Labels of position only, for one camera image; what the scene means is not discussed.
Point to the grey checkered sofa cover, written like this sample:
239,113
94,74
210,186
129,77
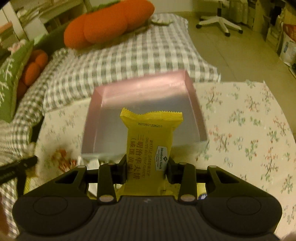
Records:
72,75

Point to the red white snack packet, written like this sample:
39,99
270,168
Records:
63,160

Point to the large orange pumpkin cushion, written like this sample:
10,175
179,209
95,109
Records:
103,25

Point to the white office chair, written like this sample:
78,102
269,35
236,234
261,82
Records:
221,21

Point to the floral tablecloth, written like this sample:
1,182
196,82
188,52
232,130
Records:
248,136

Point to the small orange pumpkin cushion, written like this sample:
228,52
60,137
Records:
33,69

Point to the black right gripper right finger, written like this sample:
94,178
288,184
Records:
185,175

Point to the green snowflake pillow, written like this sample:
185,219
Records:
11,71

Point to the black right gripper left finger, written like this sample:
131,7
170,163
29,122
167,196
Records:
108,175

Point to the yellow waffle sandwich packet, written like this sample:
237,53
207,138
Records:
149,141

